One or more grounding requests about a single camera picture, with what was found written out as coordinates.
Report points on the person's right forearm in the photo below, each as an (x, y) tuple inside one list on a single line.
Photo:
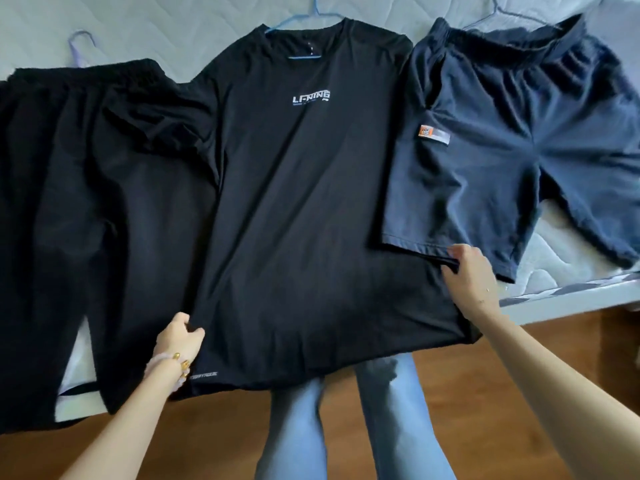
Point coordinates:
[(565, 394)]

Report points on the person's right hand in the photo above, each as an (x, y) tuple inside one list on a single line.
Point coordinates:
[(472, 284)]

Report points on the navy shorts with print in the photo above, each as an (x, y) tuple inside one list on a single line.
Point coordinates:
[(500, 144)]

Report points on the person's left forearm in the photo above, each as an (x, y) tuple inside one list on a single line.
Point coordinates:
[(125, 429)]

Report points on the grey quilted mattress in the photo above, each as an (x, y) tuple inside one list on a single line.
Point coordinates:
[(150, 19)]

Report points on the person's left hand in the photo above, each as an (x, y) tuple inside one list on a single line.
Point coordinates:
[(177, 339)]

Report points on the black Li-Ning t-shirt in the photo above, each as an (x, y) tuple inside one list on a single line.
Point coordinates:
[(300, 244)]

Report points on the person's blue jeans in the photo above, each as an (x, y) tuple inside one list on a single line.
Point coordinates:
[(390, 419)]

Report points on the black shorts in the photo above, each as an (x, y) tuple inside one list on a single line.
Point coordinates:
[(60, 219)]

